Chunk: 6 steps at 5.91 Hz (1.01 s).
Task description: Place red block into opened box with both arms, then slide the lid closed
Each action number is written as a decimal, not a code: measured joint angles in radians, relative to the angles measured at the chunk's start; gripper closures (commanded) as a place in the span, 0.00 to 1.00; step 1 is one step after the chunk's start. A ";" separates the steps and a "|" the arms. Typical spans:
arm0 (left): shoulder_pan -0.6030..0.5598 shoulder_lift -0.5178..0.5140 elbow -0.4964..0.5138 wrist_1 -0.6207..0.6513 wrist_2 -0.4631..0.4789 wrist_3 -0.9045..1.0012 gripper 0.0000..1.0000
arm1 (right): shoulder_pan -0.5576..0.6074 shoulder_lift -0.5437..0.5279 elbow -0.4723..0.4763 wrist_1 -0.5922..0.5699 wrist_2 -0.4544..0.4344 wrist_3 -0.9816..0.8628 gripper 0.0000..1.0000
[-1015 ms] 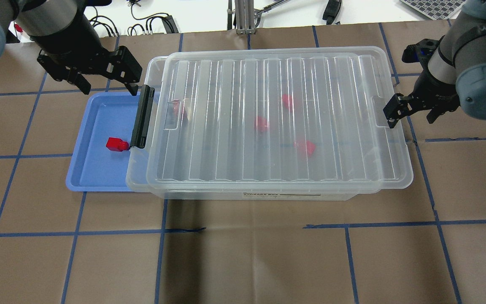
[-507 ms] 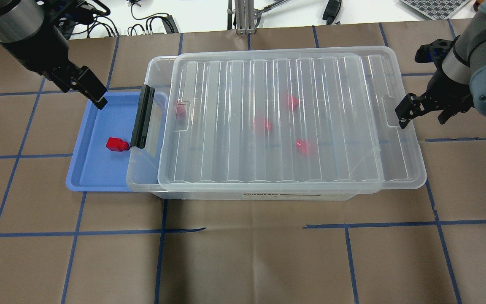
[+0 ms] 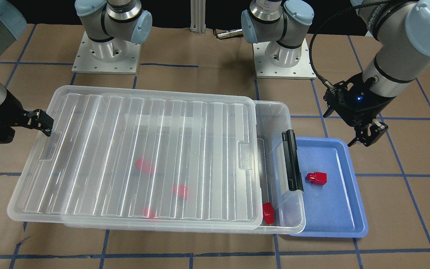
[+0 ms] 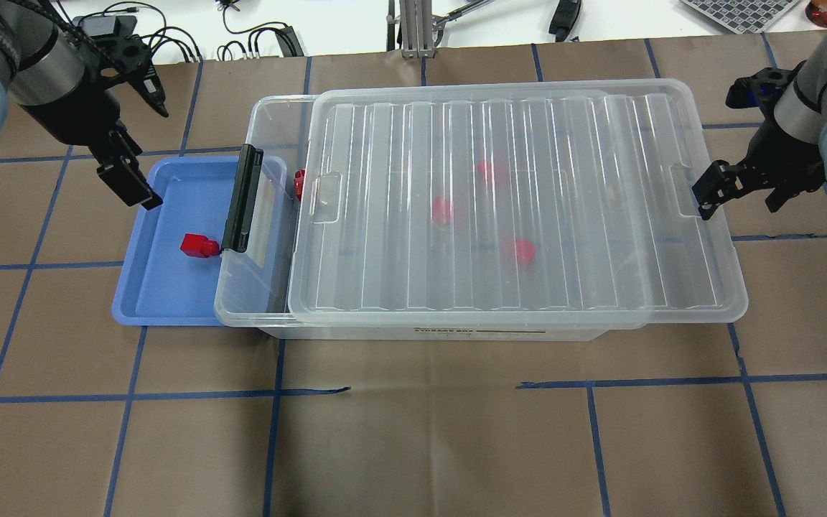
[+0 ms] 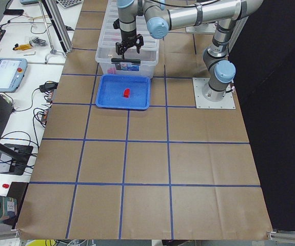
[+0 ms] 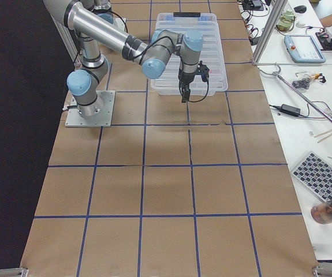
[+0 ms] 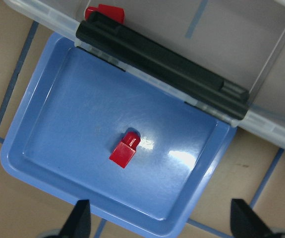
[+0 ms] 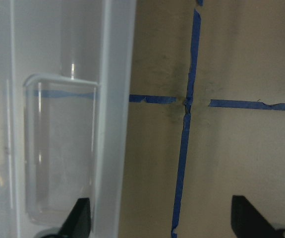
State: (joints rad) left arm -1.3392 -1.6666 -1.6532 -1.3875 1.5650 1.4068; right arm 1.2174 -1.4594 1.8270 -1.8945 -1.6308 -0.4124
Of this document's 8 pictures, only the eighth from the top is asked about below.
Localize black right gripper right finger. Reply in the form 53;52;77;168
231;195;285;238

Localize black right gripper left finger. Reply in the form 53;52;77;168
57;198;91;238

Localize clear plastic box lid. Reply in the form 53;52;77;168
0;0;137;238

